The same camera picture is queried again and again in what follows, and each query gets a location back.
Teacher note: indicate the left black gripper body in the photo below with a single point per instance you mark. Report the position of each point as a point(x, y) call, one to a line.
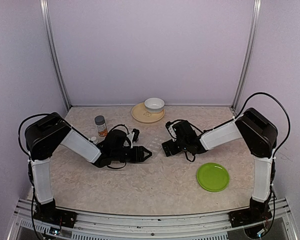
point(134, 157)

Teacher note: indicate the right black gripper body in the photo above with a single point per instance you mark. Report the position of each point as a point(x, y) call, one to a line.
point(173, 150)

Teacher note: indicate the small white pill bottle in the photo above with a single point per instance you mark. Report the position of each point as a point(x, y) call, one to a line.
point(94, 139)

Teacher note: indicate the orange pill bottle grey cap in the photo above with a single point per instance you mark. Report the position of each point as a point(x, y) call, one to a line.
point(101, 125)

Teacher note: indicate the clear plastic pill organizer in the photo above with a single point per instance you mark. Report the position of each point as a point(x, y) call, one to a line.
point(155, 145)

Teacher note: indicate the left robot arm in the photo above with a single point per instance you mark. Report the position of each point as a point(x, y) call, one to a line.
point(44, 136)

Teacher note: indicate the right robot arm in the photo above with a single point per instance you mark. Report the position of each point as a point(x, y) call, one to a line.
point(251, 127)

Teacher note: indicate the beige round plate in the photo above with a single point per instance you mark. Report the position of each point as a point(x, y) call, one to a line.
point(142, 115)

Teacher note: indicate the white ceramic bowl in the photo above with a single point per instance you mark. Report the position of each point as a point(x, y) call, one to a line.
point(154, 104)

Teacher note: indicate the green round plate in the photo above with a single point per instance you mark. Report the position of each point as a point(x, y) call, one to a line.
point(212, 177)

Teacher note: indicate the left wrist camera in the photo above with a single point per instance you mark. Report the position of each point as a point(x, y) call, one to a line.
point(133, 137)

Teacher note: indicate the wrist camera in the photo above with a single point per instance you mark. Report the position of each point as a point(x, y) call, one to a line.
point(133, 137)
point(169, 126)

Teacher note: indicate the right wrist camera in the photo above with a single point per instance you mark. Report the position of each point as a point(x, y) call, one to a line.
point(169, 126)

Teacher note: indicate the front aluminium rail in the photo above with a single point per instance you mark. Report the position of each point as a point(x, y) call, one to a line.
point(213, 225)

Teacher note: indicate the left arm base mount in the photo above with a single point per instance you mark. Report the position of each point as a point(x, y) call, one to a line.
point(48, 213)

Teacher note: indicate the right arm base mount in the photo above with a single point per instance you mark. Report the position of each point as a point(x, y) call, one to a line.
point(256, 212)

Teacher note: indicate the right aluminium frame post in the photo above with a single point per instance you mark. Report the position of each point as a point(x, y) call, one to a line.
point(248, 53)

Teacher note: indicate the aluminium frame post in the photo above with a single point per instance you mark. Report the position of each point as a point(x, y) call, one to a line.
point(44, 6)
point(248, 53)

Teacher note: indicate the left aluminium frame post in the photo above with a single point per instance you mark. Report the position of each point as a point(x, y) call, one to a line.
point(44, 6)

